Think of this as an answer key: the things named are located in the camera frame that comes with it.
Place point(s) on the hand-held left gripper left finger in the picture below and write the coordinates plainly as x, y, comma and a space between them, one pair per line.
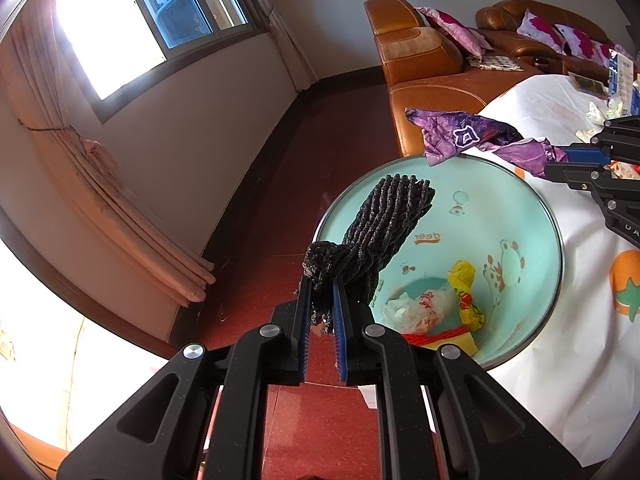
304, 330

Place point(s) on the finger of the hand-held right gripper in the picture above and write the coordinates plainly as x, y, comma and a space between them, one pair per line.
587, 153
570, 174

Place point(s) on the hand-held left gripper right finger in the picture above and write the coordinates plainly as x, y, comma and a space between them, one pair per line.
340, 330

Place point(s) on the light blue cartoon trash bin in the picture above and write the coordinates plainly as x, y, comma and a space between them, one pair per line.
520, 220

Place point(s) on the clear plastic bag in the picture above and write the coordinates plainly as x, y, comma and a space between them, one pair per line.
420, 310

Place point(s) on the red foam net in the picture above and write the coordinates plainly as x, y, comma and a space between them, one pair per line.
435, 337

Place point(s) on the purple foil wrapper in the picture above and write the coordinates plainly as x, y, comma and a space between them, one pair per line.
465, 132

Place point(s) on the yellow foam piece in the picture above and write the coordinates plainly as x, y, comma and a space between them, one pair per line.
457, 345

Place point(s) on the black foam net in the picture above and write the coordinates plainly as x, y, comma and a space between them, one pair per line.
385, 220

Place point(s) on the yellow candy wrapper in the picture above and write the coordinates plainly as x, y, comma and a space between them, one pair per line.
465, 290

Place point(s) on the dark flat packet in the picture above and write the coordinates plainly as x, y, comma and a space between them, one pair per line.
587, 82

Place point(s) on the tall white blue carton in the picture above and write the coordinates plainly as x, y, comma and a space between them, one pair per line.
621, 77

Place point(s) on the white magenta flower pillow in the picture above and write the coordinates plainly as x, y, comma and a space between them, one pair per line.
604, 52
577, 42
540, 30

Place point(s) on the checkered cloth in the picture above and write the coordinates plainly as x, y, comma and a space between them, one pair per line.
495, 62

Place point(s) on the brown leather sofa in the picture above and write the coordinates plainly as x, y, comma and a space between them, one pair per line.
505, 20

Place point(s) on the orange leather chaise sofa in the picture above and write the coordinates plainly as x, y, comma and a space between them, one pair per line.
425, 95

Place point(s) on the pink floral pillow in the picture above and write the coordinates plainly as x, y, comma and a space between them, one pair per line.
457, 30

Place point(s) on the large pink curtain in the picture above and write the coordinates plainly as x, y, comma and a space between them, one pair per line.
100, 185

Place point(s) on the narrow pink curtain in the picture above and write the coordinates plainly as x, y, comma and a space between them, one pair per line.
295, 50

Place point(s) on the sliding glass window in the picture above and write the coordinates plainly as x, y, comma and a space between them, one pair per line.
125, 25

